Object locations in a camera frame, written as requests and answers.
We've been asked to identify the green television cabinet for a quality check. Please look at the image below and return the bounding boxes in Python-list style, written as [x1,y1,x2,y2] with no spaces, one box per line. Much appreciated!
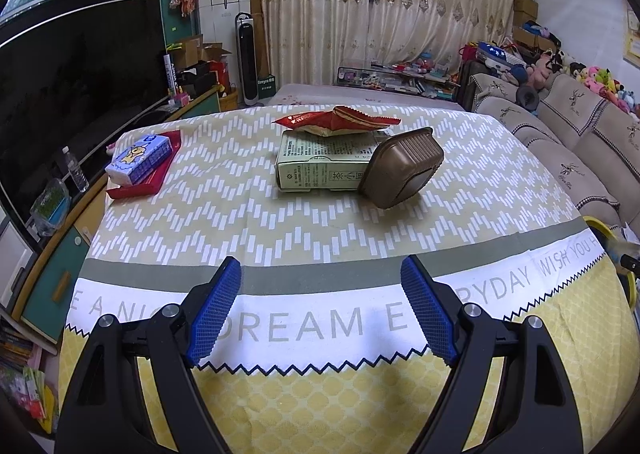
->
[0,84,222,352]

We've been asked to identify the clear water bottle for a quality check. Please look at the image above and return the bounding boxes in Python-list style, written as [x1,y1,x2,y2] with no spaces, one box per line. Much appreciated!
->
[62,147,90,193]

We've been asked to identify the red snack wrapper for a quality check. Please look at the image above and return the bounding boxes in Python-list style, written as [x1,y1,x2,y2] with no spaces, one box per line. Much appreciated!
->
[273,105,402,137]

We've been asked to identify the yellow patterned tablecloth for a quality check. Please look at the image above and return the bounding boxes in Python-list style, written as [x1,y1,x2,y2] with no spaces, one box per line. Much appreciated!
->
[57,104,634,454]

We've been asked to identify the tall white printed box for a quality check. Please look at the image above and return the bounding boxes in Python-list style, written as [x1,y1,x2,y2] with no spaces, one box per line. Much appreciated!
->
[165,52,181,101]

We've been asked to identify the beige curtain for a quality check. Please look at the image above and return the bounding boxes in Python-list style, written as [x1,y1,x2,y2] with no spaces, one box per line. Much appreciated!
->
[250,0,524,105]

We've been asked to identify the black tower fan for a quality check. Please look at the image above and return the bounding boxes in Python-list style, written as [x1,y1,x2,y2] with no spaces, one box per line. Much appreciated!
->
[235,13,264,107]

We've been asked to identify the pile of plush toys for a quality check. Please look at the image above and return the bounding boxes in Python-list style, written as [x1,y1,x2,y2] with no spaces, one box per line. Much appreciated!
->
[520,19,640,121]

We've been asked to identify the open cardboard boxes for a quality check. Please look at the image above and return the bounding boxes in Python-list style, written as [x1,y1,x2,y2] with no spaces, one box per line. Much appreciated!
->
[167,34,234,96]

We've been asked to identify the beige sofa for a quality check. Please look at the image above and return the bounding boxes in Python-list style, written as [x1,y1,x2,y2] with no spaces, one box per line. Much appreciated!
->
[469,72,640,236]

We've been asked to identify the black television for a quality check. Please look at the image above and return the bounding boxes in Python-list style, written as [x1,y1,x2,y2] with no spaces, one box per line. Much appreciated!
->
[0,0,172,236]

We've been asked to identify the green tea box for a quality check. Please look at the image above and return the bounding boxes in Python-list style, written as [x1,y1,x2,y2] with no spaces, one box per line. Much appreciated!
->
[275,128,394,194]

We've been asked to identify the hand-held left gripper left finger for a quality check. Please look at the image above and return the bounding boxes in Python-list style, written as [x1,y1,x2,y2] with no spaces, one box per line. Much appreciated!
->
[59,255,244,454]

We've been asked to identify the wire rack with toys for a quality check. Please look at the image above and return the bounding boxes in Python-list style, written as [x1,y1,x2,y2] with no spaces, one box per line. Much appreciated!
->
[336,62,462,101]

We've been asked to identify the brown plastic tray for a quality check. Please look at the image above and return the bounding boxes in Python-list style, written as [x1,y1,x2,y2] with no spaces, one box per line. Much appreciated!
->
[357,127,446,210]

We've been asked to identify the stacked cardboard boxes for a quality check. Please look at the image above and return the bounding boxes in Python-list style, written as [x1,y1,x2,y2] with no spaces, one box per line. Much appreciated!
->
[512,0,557,51]

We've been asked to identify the shelf of books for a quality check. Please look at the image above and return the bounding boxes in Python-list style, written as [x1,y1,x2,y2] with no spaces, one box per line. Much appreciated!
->
[0,321,59,436]

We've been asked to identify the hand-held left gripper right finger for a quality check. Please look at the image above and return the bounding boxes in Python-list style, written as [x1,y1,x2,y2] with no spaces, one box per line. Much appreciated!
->
[400,254,585,454]

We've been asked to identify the clear plastic container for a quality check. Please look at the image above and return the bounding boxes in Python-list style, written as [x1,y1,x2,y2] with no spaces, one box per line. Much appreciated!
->
[29,178,71,237]

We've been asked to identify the red tray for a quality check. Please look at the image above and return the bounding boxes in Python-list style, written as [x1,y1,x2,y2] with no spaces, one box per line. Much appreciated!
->
[106,130,182,200]

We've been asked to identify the blue tissue pack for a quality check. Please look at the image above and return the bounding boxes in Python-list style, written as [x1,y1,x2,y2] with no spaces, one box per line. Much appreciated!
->
[105,133,174,185]

